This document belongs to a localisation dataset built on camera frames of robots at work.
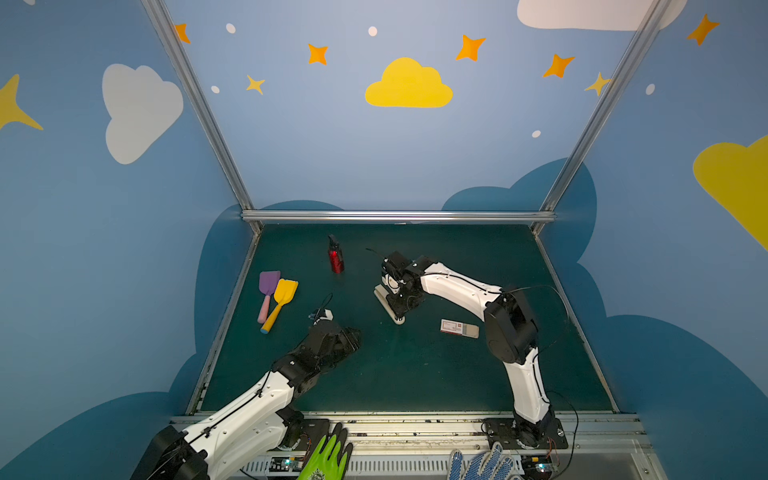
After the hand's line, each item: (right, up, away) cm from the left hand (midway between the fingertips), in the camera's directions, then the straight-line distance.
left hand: (364, 337), depth 83 cm
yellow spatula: (-29, +10, +18) cm, 35 cm away
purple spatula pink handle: (-35, +13, +19) cm, 42 cm away
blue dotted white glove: (+32, -27, -13) cm, 44 cm away
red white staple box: (+27, +1, +10) cm, 29 cm away
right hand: (+11, +7, +10) cm, 16 cm away
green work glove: (-7, -25, -13) cm, 29 cm away
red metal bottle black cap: (-11, +23, +17) cm, 31 cm away
